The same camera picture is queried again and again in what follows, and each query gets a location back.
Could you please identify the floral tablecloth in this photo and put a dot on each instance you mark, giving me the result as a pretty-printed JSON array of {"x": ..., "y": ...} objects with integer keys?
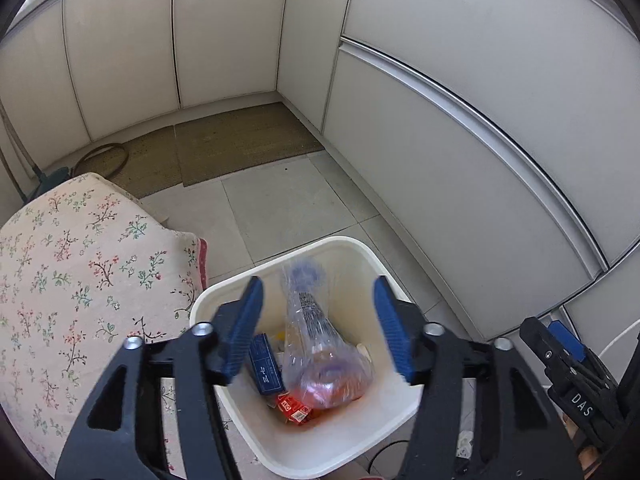
[{"x": 75, "y": 285}]

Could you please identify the person's right hand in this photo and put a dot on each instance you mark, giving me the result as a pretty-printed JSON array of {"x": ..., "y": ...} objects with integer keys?
[{"x": 572, "y": 425}]

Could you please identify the white plastic bin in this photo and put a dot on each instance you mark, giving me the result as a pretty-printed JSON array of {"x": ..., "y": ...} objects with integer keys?
[{"x": 340, "y": 440}]

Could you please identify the teal mop head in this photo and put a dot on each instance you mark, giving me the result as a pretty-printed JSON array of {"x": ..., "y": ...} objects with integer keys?
[{"x": 55, "y": 179}]

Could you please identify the small blue carton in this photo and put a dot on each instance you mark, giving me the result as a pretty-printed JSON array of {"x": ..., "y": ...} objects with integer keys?
[{"x": 265, "y": 365}]

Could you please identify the brown floor mat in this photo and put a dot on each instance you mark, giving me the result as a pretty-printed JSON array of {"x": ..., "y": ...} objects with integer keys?
[
  {"x": 240, "y": 140},
  {"x": 145, "y": 160}
]

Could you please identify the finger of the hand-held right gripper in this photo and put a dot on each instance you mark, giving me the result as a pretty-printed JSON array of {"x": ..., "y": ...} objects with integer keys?
[
  {"x": 567, "y": 340},
  {"x": 540, "y": 342}
]

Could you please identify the red and white snack bag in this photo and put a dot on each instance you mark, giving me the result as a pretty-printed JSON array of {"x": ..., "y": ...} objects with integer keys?
[{"x": 295, "y": 409}]

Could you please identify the clear plastic water bottle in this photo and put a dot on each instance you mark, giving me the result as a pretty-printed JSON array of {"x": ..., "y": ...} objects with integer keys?
[{"x": 320, "y": 340}]

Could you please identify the narrow white cabinet door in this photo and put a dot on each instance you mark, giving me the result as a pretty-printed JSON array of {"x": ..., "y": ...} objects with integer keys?
[{"x": 312, "y": 35}]

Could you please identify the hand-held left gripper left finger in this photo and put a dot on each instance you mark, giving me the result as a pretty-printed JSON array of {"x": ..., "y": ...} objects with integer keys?
[{"x": 242, "y": 330}]

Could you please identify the white cabinet drawer front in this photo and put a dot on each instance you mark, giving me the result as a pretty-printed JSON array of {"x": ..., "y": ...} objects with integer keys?
[{"x": 500, "y": 50}]

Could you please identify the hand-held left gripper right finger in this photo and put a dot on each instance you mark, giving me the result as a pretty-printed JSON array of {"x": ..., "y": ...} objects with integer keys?
[{"x": 392, "y": 330}]

